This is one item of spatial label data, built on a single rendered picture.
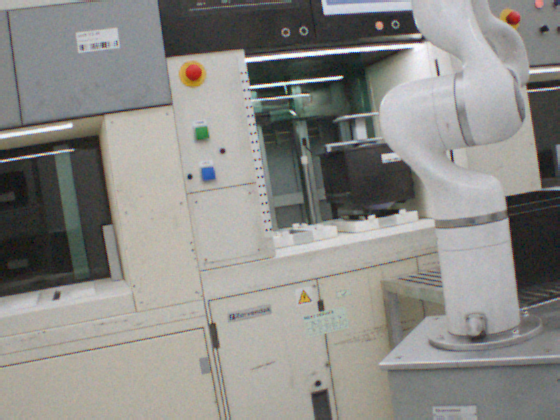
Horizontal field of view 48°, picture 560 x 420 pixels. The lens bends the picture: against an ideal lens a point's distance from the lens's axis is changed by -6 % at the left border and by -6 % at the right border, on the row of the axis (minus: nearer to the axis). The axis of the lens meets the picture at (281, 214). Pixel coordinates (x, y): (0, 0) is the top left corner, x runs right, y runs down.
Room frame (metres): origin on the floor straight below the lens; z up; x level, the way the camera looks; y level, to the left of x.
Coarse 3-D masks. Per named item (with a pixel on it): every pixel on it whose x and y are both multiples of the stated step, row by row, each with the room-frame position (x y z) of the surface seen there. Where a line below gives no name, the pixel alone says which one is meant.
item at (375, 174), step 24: (336, 120) 2.07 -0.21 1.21; (360, 120) 2.05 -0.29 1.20; (336, 144) 2.03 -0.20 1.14; (384, 144) 1.98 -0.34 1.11; (336, 168) 2.01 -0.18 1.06; (360, 168) 1.95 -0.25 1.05; (384, 168) 1.98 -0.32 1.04; (408, 168) 2.00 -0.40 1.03; (336, 192) 2.04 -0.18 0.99; (360, 192) 1.95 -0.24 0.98; (384, 192) 1.97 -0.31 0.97; (408, 192) 2.00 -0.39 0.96; (336, 216) 2.14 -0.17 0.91
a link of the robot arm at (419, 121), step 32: (416, 96) 1.02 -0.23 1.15; (448, 96) 0.99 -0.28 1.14; (384, 128) 1.05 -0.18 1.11; (416, 128) 1.01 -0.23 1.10; (448, 128) 1.00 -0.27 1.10; (416, 160) 1.02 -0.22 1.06; (448, 160) 1.05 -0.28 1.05; (448, 192) 1.00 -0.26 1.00; (480, 192) 0.98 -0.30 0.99; (448, 224) 1.00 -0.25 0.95
